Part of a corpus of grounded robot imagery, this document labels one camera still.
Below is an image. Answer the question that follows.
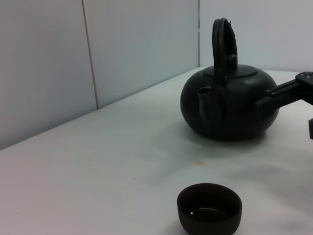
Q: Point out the black round teapot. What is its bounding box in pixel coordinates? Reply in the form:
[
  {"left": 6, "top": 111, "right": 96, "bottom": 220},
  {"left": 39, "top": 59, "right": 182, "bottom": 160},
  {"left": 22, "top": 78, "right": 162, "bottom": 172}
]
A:
[{"left": 180, "top": 17, "right": 281, "bottom": 142}]

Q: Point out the black teapot lid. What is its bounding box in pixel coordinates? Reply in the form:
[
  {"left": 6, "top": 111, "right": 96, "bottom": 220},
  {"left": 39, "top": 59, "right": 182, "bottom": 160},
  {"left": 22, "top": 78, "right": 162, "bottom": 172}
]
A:
[{"left": 202, "top": 53, "right": 260, "bottom": 79}]

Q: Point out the dark brown teacup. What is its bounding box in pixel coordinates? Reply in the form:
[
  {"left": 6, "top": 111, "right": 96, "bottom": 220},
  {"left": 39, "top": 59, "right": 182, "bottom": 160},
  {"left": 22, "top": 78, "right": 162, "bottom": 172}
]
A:
[{"left": 176, "top": 183, "right": 243, "bottom": 235}]

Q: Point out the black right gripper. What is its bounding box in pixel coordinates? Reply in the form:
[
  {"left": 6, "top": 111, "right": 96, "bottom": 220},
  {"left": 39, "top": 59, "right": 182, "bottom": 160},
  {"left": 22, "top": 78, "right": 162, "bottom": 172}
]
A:
[{"left": 255, "top": 70, "right": 313, "bottom": 141}]

